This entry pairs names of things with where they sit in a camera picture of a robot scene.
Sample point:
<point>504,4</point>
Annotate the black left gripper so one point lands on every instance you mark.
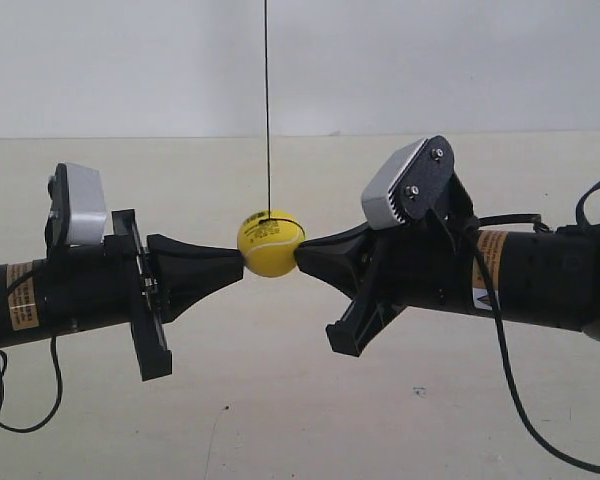
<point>162,283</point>

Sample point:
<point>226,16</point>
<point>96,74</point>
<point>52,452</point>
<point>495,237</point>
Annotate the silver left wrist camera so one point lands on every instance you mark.
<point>78,213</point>

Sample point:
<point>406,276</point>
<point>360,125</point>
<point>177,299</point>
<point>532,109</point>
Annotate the yellow tennis ball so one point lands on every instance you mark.
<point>268,240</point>

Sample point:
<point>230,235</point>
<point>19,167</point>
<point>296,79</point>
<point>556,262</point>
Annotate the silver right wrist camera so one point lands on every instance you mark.
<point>408,184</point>

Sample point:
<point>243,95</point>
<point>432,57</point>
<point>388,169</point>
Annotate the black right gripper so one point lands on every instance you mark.
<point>423,264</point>

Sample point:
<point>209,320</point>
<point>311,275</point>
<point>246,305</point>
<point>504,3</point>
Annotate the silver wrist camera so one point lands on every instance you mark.
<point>408,184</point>
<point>78,213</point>

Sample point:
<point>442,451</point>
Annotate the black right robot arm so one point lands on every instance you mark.
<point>543,277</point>

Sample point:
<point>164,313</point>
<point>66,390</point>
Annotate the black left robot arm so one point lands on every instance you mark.
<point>74,289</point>

